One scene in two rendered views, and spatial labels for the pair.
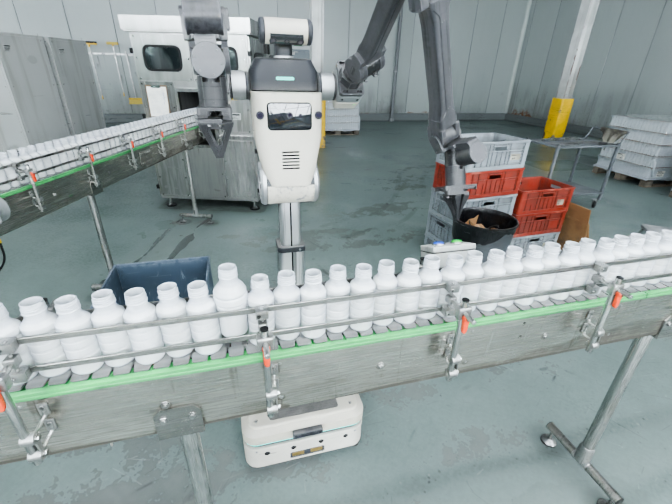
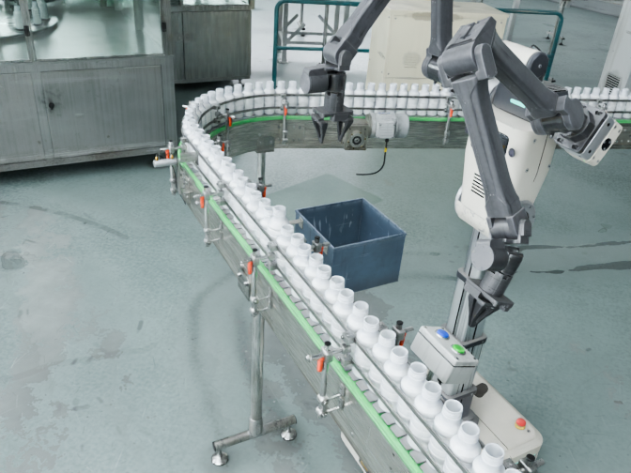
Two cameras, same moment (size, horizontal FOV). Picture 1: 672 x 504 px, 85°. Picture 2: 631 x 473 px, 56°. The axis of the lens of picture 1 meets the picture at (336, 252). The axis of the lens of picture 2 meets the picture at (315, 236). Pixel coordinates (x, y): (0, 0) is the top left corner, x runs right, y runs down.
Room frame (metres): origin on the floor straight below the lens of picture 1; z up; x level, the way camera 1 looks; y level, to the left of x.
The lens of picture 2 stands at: (0.39, -1.35, 2.03)
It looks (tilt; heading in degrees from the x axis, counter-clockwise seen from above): 30 degrees down; 76
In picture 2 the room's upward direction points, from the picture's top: 5 degrees clockwise
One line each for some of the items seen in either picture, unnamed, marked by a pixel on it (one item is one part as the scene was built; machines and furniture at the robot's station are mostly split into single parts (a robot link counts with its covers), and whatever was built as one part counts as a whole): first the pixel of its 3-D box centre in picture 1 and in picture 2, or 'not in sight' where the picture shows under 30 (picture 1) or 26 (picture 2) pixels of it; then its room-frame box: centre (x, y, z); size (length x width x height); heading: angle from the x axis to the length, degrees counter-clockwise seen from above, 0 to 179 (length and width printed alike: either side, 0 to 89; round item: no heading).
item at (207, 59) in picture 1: (207, 41); (324, 70); (0.76, 0.24, 1.61); 0.12 x 0.09 x 0.12; 17
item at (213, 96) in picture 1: (213, 96); (333, 102); (0.80, 0.26, 1.51); 0.10 x 0.07 x 0.07; 16
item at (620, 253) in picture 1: (611, 262); not in sight; (0.95, -0.80, 1.08); 0.06 x 0.06 x 0.17
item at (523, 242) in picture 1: (517, 237); not in sight; (3.37, -1.82, 0.11); 0.61 x 0.41 x 0.22; 109
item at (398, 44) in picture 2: not in sight; (428, 69); (2.71, 4.11, 0.59); 1.10 x 0.62 x 1.18; 178
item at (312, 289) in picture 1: (313, 303); (302, 270); (0.70, 0.05, 1.08); 0.06 x 0.06 x 0.17
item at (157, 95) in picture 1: (157, 101); not in sight; (4.21, 1.96, 1.22); 0.23 x 0.04 x 0.32; 88
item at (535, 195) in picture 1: (530, 194); not in sight; (3.37, -1.83, 0.55); 0.61 x 0.41 x 0.22; 109
